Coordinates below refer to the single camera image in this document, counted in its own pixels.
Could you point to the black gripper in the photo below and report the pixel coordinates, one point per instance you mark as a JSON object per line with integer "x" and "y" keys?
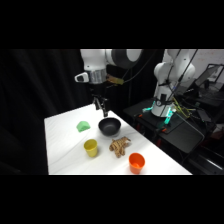
{"x": 99, "y": 90}

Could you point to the yellow plastic cup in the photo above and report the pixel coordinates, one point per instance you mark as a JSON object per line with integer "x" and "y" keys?
{"x": 91, "y": 148}

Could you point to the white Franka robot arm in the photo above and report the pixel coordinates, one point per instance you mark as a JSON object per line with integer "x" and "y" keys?
{"x": 96, "y": 60}

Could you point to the black bowl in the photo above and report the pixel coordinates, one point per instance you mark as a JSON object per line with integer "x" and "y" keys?
{"x": 109, "y": 126}

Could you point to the orange plastic cup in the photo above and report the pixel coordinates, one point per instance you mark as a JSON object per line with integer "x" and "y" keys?
{"x": 136, "y": 163}

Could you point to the green crumpled cloth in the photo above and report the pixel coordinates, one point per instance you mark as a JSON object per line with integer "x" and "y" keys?
{"x": 83, "y": 126}

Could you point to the tan connector on wrist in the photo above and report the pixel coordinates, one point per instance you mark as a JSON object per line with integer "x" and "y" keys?
{"x": 115, "y": 80}

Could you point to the striped tiger plush toy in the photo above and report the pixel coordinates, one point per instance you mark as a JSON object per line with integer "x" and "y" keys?
{"x": 118, "y": 146}

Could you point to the green status light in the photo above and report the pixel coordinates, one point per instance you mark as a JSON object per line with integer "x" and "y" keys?
{"x": 168, "y": 119}

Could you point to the black robot stand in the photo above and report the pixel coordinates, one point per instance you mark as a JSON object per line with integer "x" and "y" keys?
{"x": 176, "y": 130}

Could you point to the dark laptop screen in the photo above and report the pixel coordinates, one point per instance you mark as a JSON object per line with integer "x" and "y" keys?
{"x": 208, "y": 76}

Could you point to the white whiteboard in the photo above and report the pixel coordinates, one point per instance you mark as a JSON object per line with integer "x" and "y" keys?
{"x": 210, "y": 57}

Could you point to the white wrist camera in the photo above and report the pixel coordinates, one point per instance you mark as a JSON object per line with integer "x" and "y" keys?
{"x": 81, "y": 77}

